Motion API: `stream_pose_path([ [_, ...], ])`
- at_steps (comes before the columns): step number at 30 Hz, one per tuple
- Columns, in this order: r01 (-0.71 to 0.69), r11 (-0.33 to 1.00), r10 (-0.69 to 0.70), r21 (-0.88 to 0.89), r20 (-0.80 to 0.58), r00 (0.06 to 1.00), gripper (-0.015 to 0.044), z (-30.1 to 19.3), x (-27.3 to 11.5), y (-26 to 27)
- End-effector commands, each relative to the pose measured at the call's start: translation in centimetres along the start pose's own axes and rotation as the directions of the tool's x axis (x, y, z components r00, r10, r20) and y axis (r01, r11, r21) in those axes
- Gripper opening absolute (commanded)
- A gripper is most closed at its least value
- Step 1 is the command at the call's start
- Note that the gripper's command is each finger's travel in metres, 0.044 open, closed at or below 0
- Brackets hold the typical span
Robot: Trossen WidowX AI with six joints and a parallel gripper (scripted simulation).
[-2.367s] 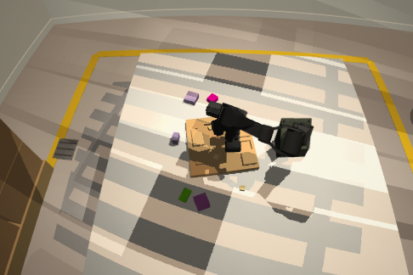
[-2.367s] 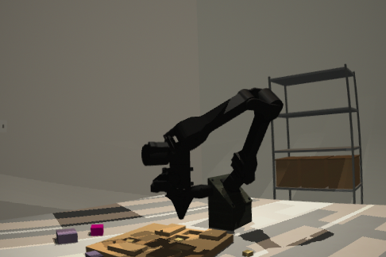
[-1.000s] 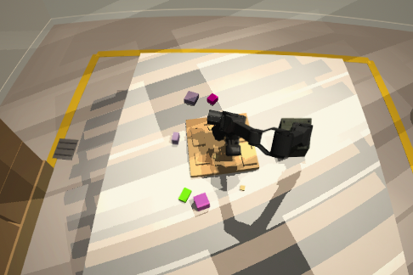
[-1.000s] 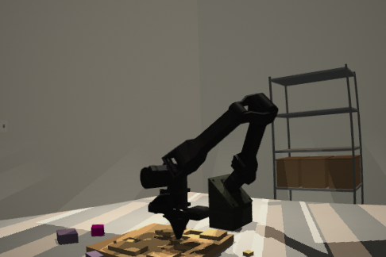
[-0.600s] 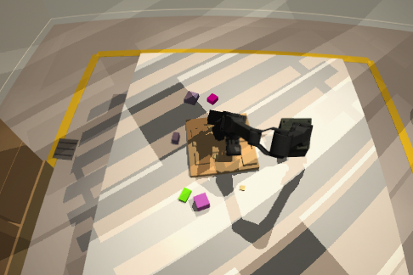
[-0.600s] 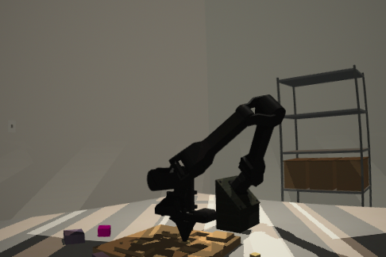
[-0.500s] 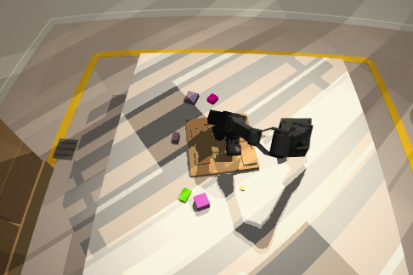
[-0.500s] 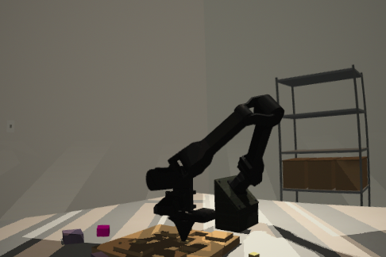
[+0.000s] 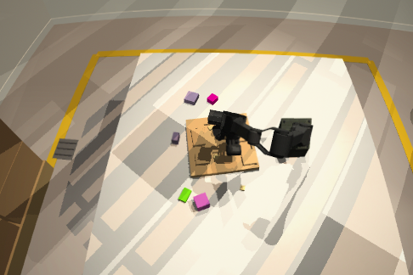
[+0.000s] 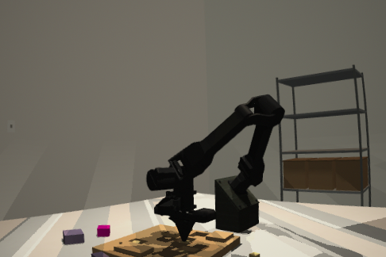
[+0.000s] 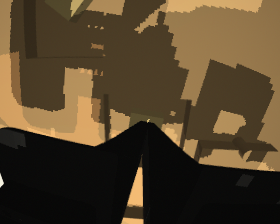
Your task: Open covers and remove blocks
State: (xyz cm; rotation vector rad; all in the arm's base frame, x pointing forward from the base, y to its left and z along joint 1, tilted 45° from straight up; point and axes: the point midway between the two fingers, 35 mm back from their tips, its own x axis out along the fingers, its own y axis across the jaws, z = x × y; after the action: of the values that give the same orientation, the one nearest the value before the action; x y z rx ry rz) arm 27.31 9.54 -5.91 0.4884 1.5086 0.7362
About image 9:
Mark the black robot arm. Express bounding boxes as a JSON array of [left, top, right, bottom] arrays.
[[207, 109, 313, 159]]

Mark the pink cube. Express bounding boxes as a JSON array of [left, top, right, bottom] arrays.
[[194, 192, 210, 211]]

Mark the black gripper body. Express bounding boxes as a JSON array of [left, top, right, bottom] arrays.
[[226, 134, 241, 155]]

